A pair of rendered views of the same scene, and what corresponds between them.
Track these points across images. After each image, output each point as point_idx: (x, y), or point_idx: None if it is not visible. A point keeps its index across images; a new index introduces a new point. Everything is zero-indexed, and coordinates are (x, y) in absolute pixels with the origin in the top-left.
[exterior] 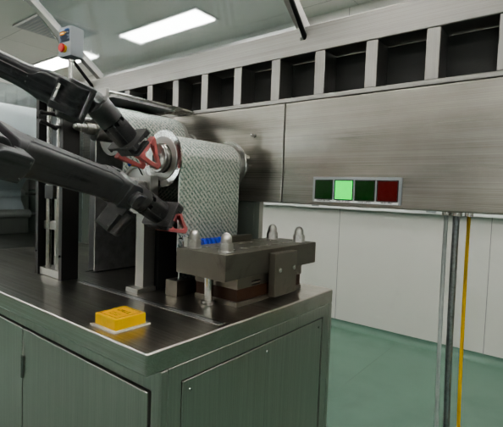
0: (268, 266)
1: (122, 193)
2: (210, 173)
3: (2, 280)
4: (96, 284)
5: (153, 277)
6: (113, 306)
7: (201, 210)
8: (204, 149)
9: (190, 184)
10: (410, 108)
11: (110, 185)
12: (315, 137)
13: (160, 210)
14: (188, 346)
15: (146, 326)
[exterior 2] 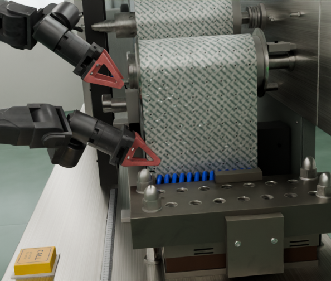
0: (224, 233)
1: (25, 137)
2: (196, 86)
3: (67, 174)
4: (117, 197)
5: None
6: (74, 236)
7: (183, 136)
8: (186, 55)
9: (162, 105)
10: None
11: (1, 132)
12: None
13: (105, 144)
14: None
15: (45, 277)
